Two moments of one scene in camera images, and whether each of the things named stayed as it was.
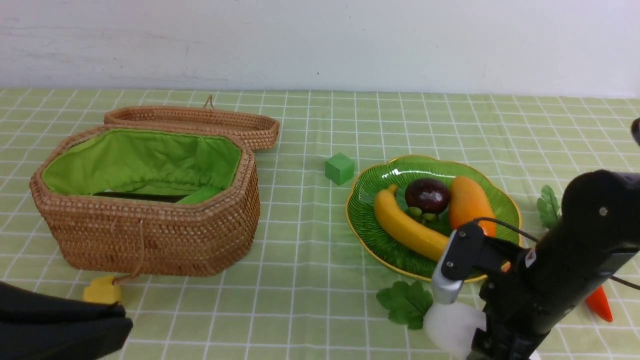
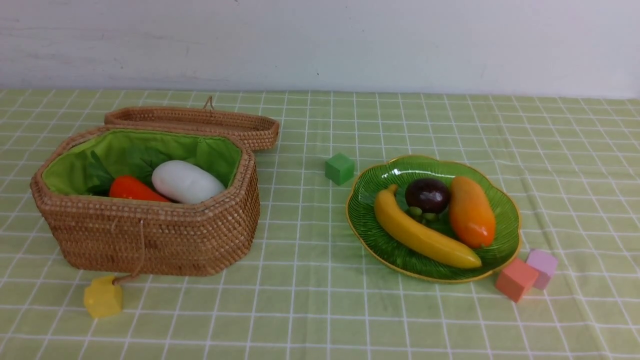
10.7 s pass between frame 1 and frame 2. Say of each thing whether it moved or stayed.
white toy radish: moved
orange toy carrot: moved
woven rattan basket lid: stayed
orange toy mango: stayed
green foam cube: stayed
